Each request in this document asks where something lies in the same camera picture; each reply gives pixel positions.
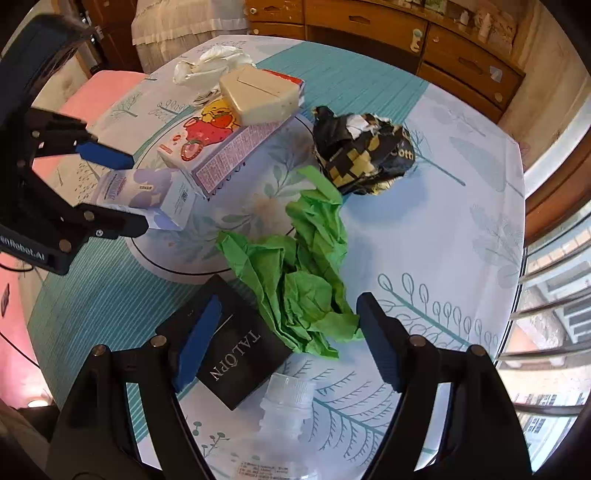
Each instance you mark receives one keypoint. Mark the strawberry cartoon carton box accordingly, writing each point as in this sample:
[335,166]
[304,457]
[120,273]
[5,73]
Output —
[209,145]

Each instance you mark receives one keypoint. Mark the teal and white tablecloth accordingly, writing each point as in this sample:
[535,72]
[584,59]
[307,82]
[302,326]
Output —
[442,248]

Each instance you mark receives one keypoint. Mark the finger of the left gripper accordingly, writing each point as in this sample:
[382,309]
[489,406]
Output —
[106,154]
[111,223]

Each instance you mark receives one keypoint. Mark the white crumpled plastic bag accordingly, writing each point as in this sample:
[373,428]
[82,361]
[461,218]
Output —
[202,77]

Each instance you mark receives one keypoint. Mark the metal window grille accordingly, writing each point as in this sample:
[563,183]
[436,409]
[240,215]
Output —
[545,358]

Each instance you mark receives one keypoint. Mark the clear plastic bottle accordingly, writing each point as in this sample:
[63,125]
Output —
[275,450]

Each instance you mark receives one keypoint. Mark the white purple small box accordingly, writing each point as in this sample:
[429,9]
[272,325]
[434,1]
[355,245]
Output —
[162,196]

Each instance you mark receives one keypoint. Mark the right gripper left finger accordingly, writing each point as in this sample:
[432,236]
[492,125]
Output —
[161,367]

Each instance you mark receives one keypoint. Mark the white lace cover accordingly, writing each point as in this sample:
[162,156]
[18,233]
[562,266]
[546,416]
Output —
[164,29]

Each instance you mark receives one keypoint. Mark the wooden dresser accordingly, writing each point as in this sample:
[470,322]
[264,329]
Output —
[450,49]

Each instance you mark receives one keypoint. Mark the black Talon box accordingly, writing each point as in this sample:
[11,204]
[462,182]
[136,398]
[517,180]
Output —
[217,338]

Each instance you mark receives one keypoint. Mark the green paper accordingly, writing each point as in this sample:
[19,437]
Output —
[295,279]

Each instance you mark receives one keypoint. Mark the black gold crumpled wrapper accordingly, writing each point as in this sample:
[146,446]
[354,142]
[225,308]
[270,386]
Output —
[361,154]

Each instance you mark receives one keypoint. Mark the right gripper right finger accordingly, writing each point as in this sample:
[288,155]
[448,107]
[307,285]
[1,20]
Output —
[415,368]

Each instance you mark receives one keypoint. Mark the beige plastic box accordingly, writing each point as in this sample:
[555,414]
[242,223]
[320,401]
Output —
[260,96]

